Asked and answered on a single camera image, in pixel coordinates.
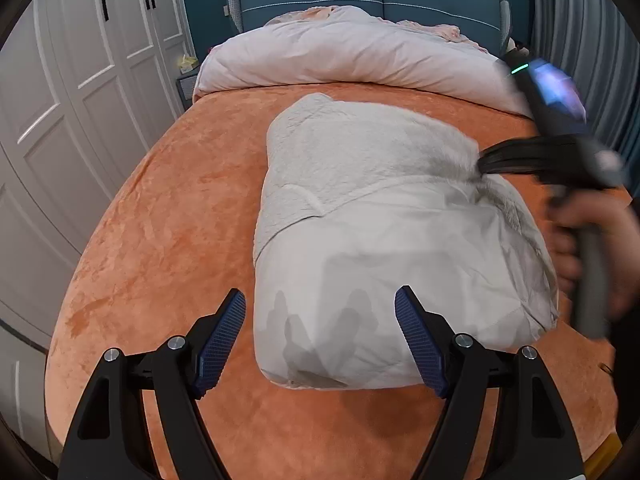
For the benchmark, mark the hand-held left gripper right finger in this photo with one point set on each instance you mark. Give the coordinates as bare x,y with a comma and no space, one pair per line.
420,340

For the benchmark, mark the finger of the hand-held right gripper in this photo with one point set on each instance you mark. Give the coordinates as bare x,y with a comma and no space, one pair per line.
515,157

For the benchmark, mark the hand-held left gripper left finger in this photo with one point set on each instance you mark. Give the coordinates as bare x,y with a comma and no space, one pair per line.
220,340

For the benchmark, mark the white blanket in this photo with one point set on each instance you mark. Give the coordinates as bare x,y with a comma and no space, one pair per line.
390,220

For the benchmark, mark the person's right hand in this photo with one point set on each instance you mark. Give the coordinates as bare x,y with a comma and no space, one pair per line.
620,250

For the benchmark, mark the grey curtain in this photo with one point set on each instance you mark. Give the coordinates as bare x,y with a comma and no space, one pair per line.
575,10

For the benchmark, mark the orange plush bed blanket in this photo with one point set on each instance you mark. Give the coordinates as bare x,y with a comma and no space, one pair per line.
175,235

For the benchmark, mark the pink ruffled pillow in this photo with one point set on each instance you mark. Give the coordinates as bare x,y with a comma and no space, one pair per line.
445,31
315,12

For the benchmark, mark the dark nightstand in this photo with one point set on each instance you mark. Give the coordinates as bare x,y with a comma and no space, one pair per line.
184,90

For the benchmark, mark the yellow tissue box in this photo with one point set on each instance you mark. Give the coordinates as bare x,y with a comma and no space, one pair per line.
187,64

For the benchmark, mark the white panelled wardrobe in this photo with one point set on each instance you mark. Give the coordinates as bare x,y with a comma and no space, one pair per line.
60,110

